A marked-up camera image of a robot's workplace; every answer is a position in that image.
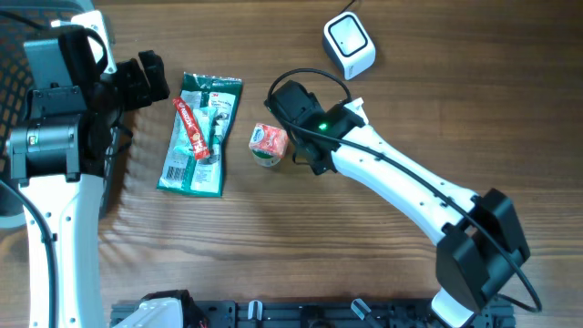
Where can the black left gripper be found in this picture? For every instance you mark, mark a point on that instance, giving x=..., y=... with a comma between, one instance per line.
x=134, y=95

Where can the green 3M product package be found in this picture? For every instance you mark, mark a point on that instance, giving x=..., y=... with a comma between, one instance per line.
x=214, y=103

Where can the red Nescafe stick sachet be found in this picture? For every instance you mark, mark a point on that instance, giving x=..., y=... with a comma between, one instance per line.
x=196, y=138

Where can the Knorr stock cube jar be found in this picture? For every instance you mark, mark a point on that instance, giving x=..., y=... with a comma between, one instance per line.
x=268, y=144

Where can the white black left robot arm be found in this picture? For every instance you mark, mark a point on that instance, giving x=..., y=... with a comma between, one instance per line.
x=58, y=158

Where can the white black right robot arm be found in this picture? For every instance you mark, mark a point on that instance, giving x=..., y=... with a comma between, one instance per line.
x=479, y=241

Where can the white barcode scanner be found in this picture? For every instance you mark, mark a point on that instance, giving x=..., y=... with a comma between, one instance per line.
x=348, y=45

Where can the grey plastic shopping basket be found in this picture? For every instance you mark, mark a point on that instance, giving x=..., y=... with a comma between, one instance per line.
x=16, y=78

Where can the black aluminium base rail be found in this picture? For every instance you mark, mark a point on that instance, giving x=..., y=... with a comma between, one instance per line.
x=398, y=313

